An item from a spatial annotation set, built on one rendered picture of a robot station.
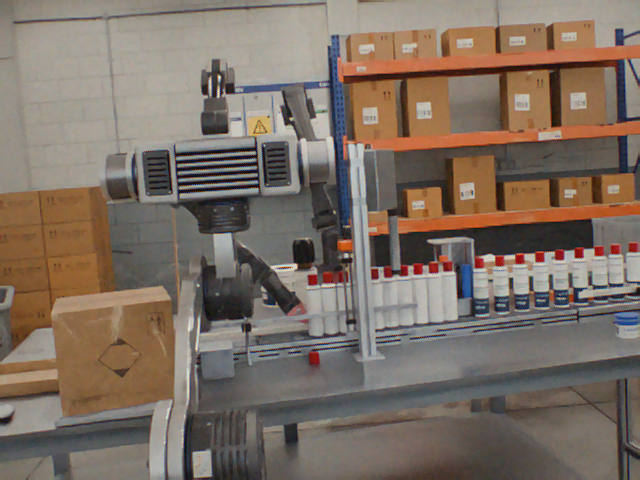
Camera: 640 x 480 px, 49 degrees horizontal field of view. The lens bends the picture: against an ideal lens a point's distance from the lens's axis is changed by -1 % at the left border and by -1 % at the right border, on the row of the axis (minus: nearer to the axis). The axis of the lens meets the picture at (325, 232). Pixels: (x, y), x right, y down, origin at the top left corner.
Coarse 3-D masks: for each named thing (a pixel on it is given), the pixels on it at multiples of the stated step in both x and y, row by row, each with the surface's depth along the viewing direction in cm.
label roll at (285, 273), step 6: (294, 264) 302; (276, 270) 288; (282, 270) 287; (288, 270) 286; (282, 276) 284; (288, 276) 284; (282, 282) 284; (288, 282) 285; (288, 288) 285; (294, 288) 286; (264, 294) 290; (294, 294) 286; (264, 300) 290; (270, 300) 287; (270, 306) 288; (276, 306) 286
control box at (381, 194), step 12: (372, 156) 215; (384, 156) 221; (372, 168) 215; (384, 168) 221; (372, 180) 216; (384, 180) 221; (372, 192) 216; (384, 192) 220; (396, 192) 230; (372, 204) 217; (384, 204) 220; (396, 204) 230
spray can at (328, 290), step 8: (328, 272) 234; (328, 280) 233; (328, 288) 232; (328, 296) 232; (336, 296) 234; (328, 304) 233; (336, 304) 234; (328, 320) 233; (336, 320) 234; (328, 328) 233; (336, 328) 234
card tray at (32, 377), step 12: (36, 360) 232; (48, 360) 232; (0, 372) 230; (12, 372) 231; (24, 372) 231; (36, 372) 230; (48, 372) 229; (0, 384) 206; (12, 384) 206; (24, 384) 207; (36, 384) 208; (48, 384) 208; (0, 396) 206; (12, 396) 207
